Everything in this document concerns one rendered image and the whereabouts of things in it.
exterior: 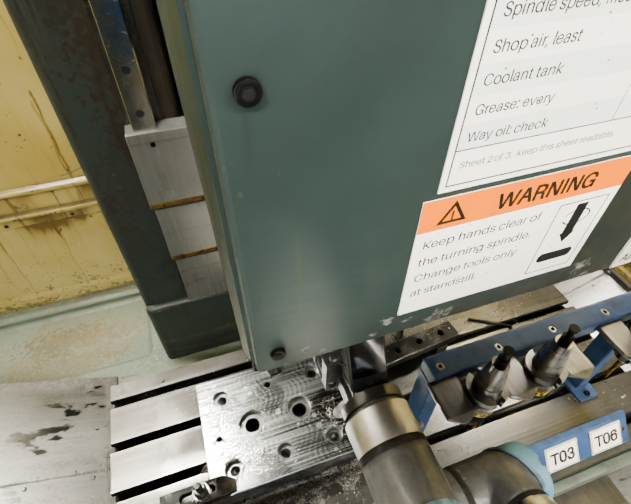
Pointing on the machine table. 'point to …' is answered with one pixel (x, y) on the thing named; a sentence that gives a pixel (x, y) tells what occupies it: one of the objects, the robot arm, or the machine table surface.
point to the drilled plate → (327, 456)
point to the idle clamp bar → (426, 341)
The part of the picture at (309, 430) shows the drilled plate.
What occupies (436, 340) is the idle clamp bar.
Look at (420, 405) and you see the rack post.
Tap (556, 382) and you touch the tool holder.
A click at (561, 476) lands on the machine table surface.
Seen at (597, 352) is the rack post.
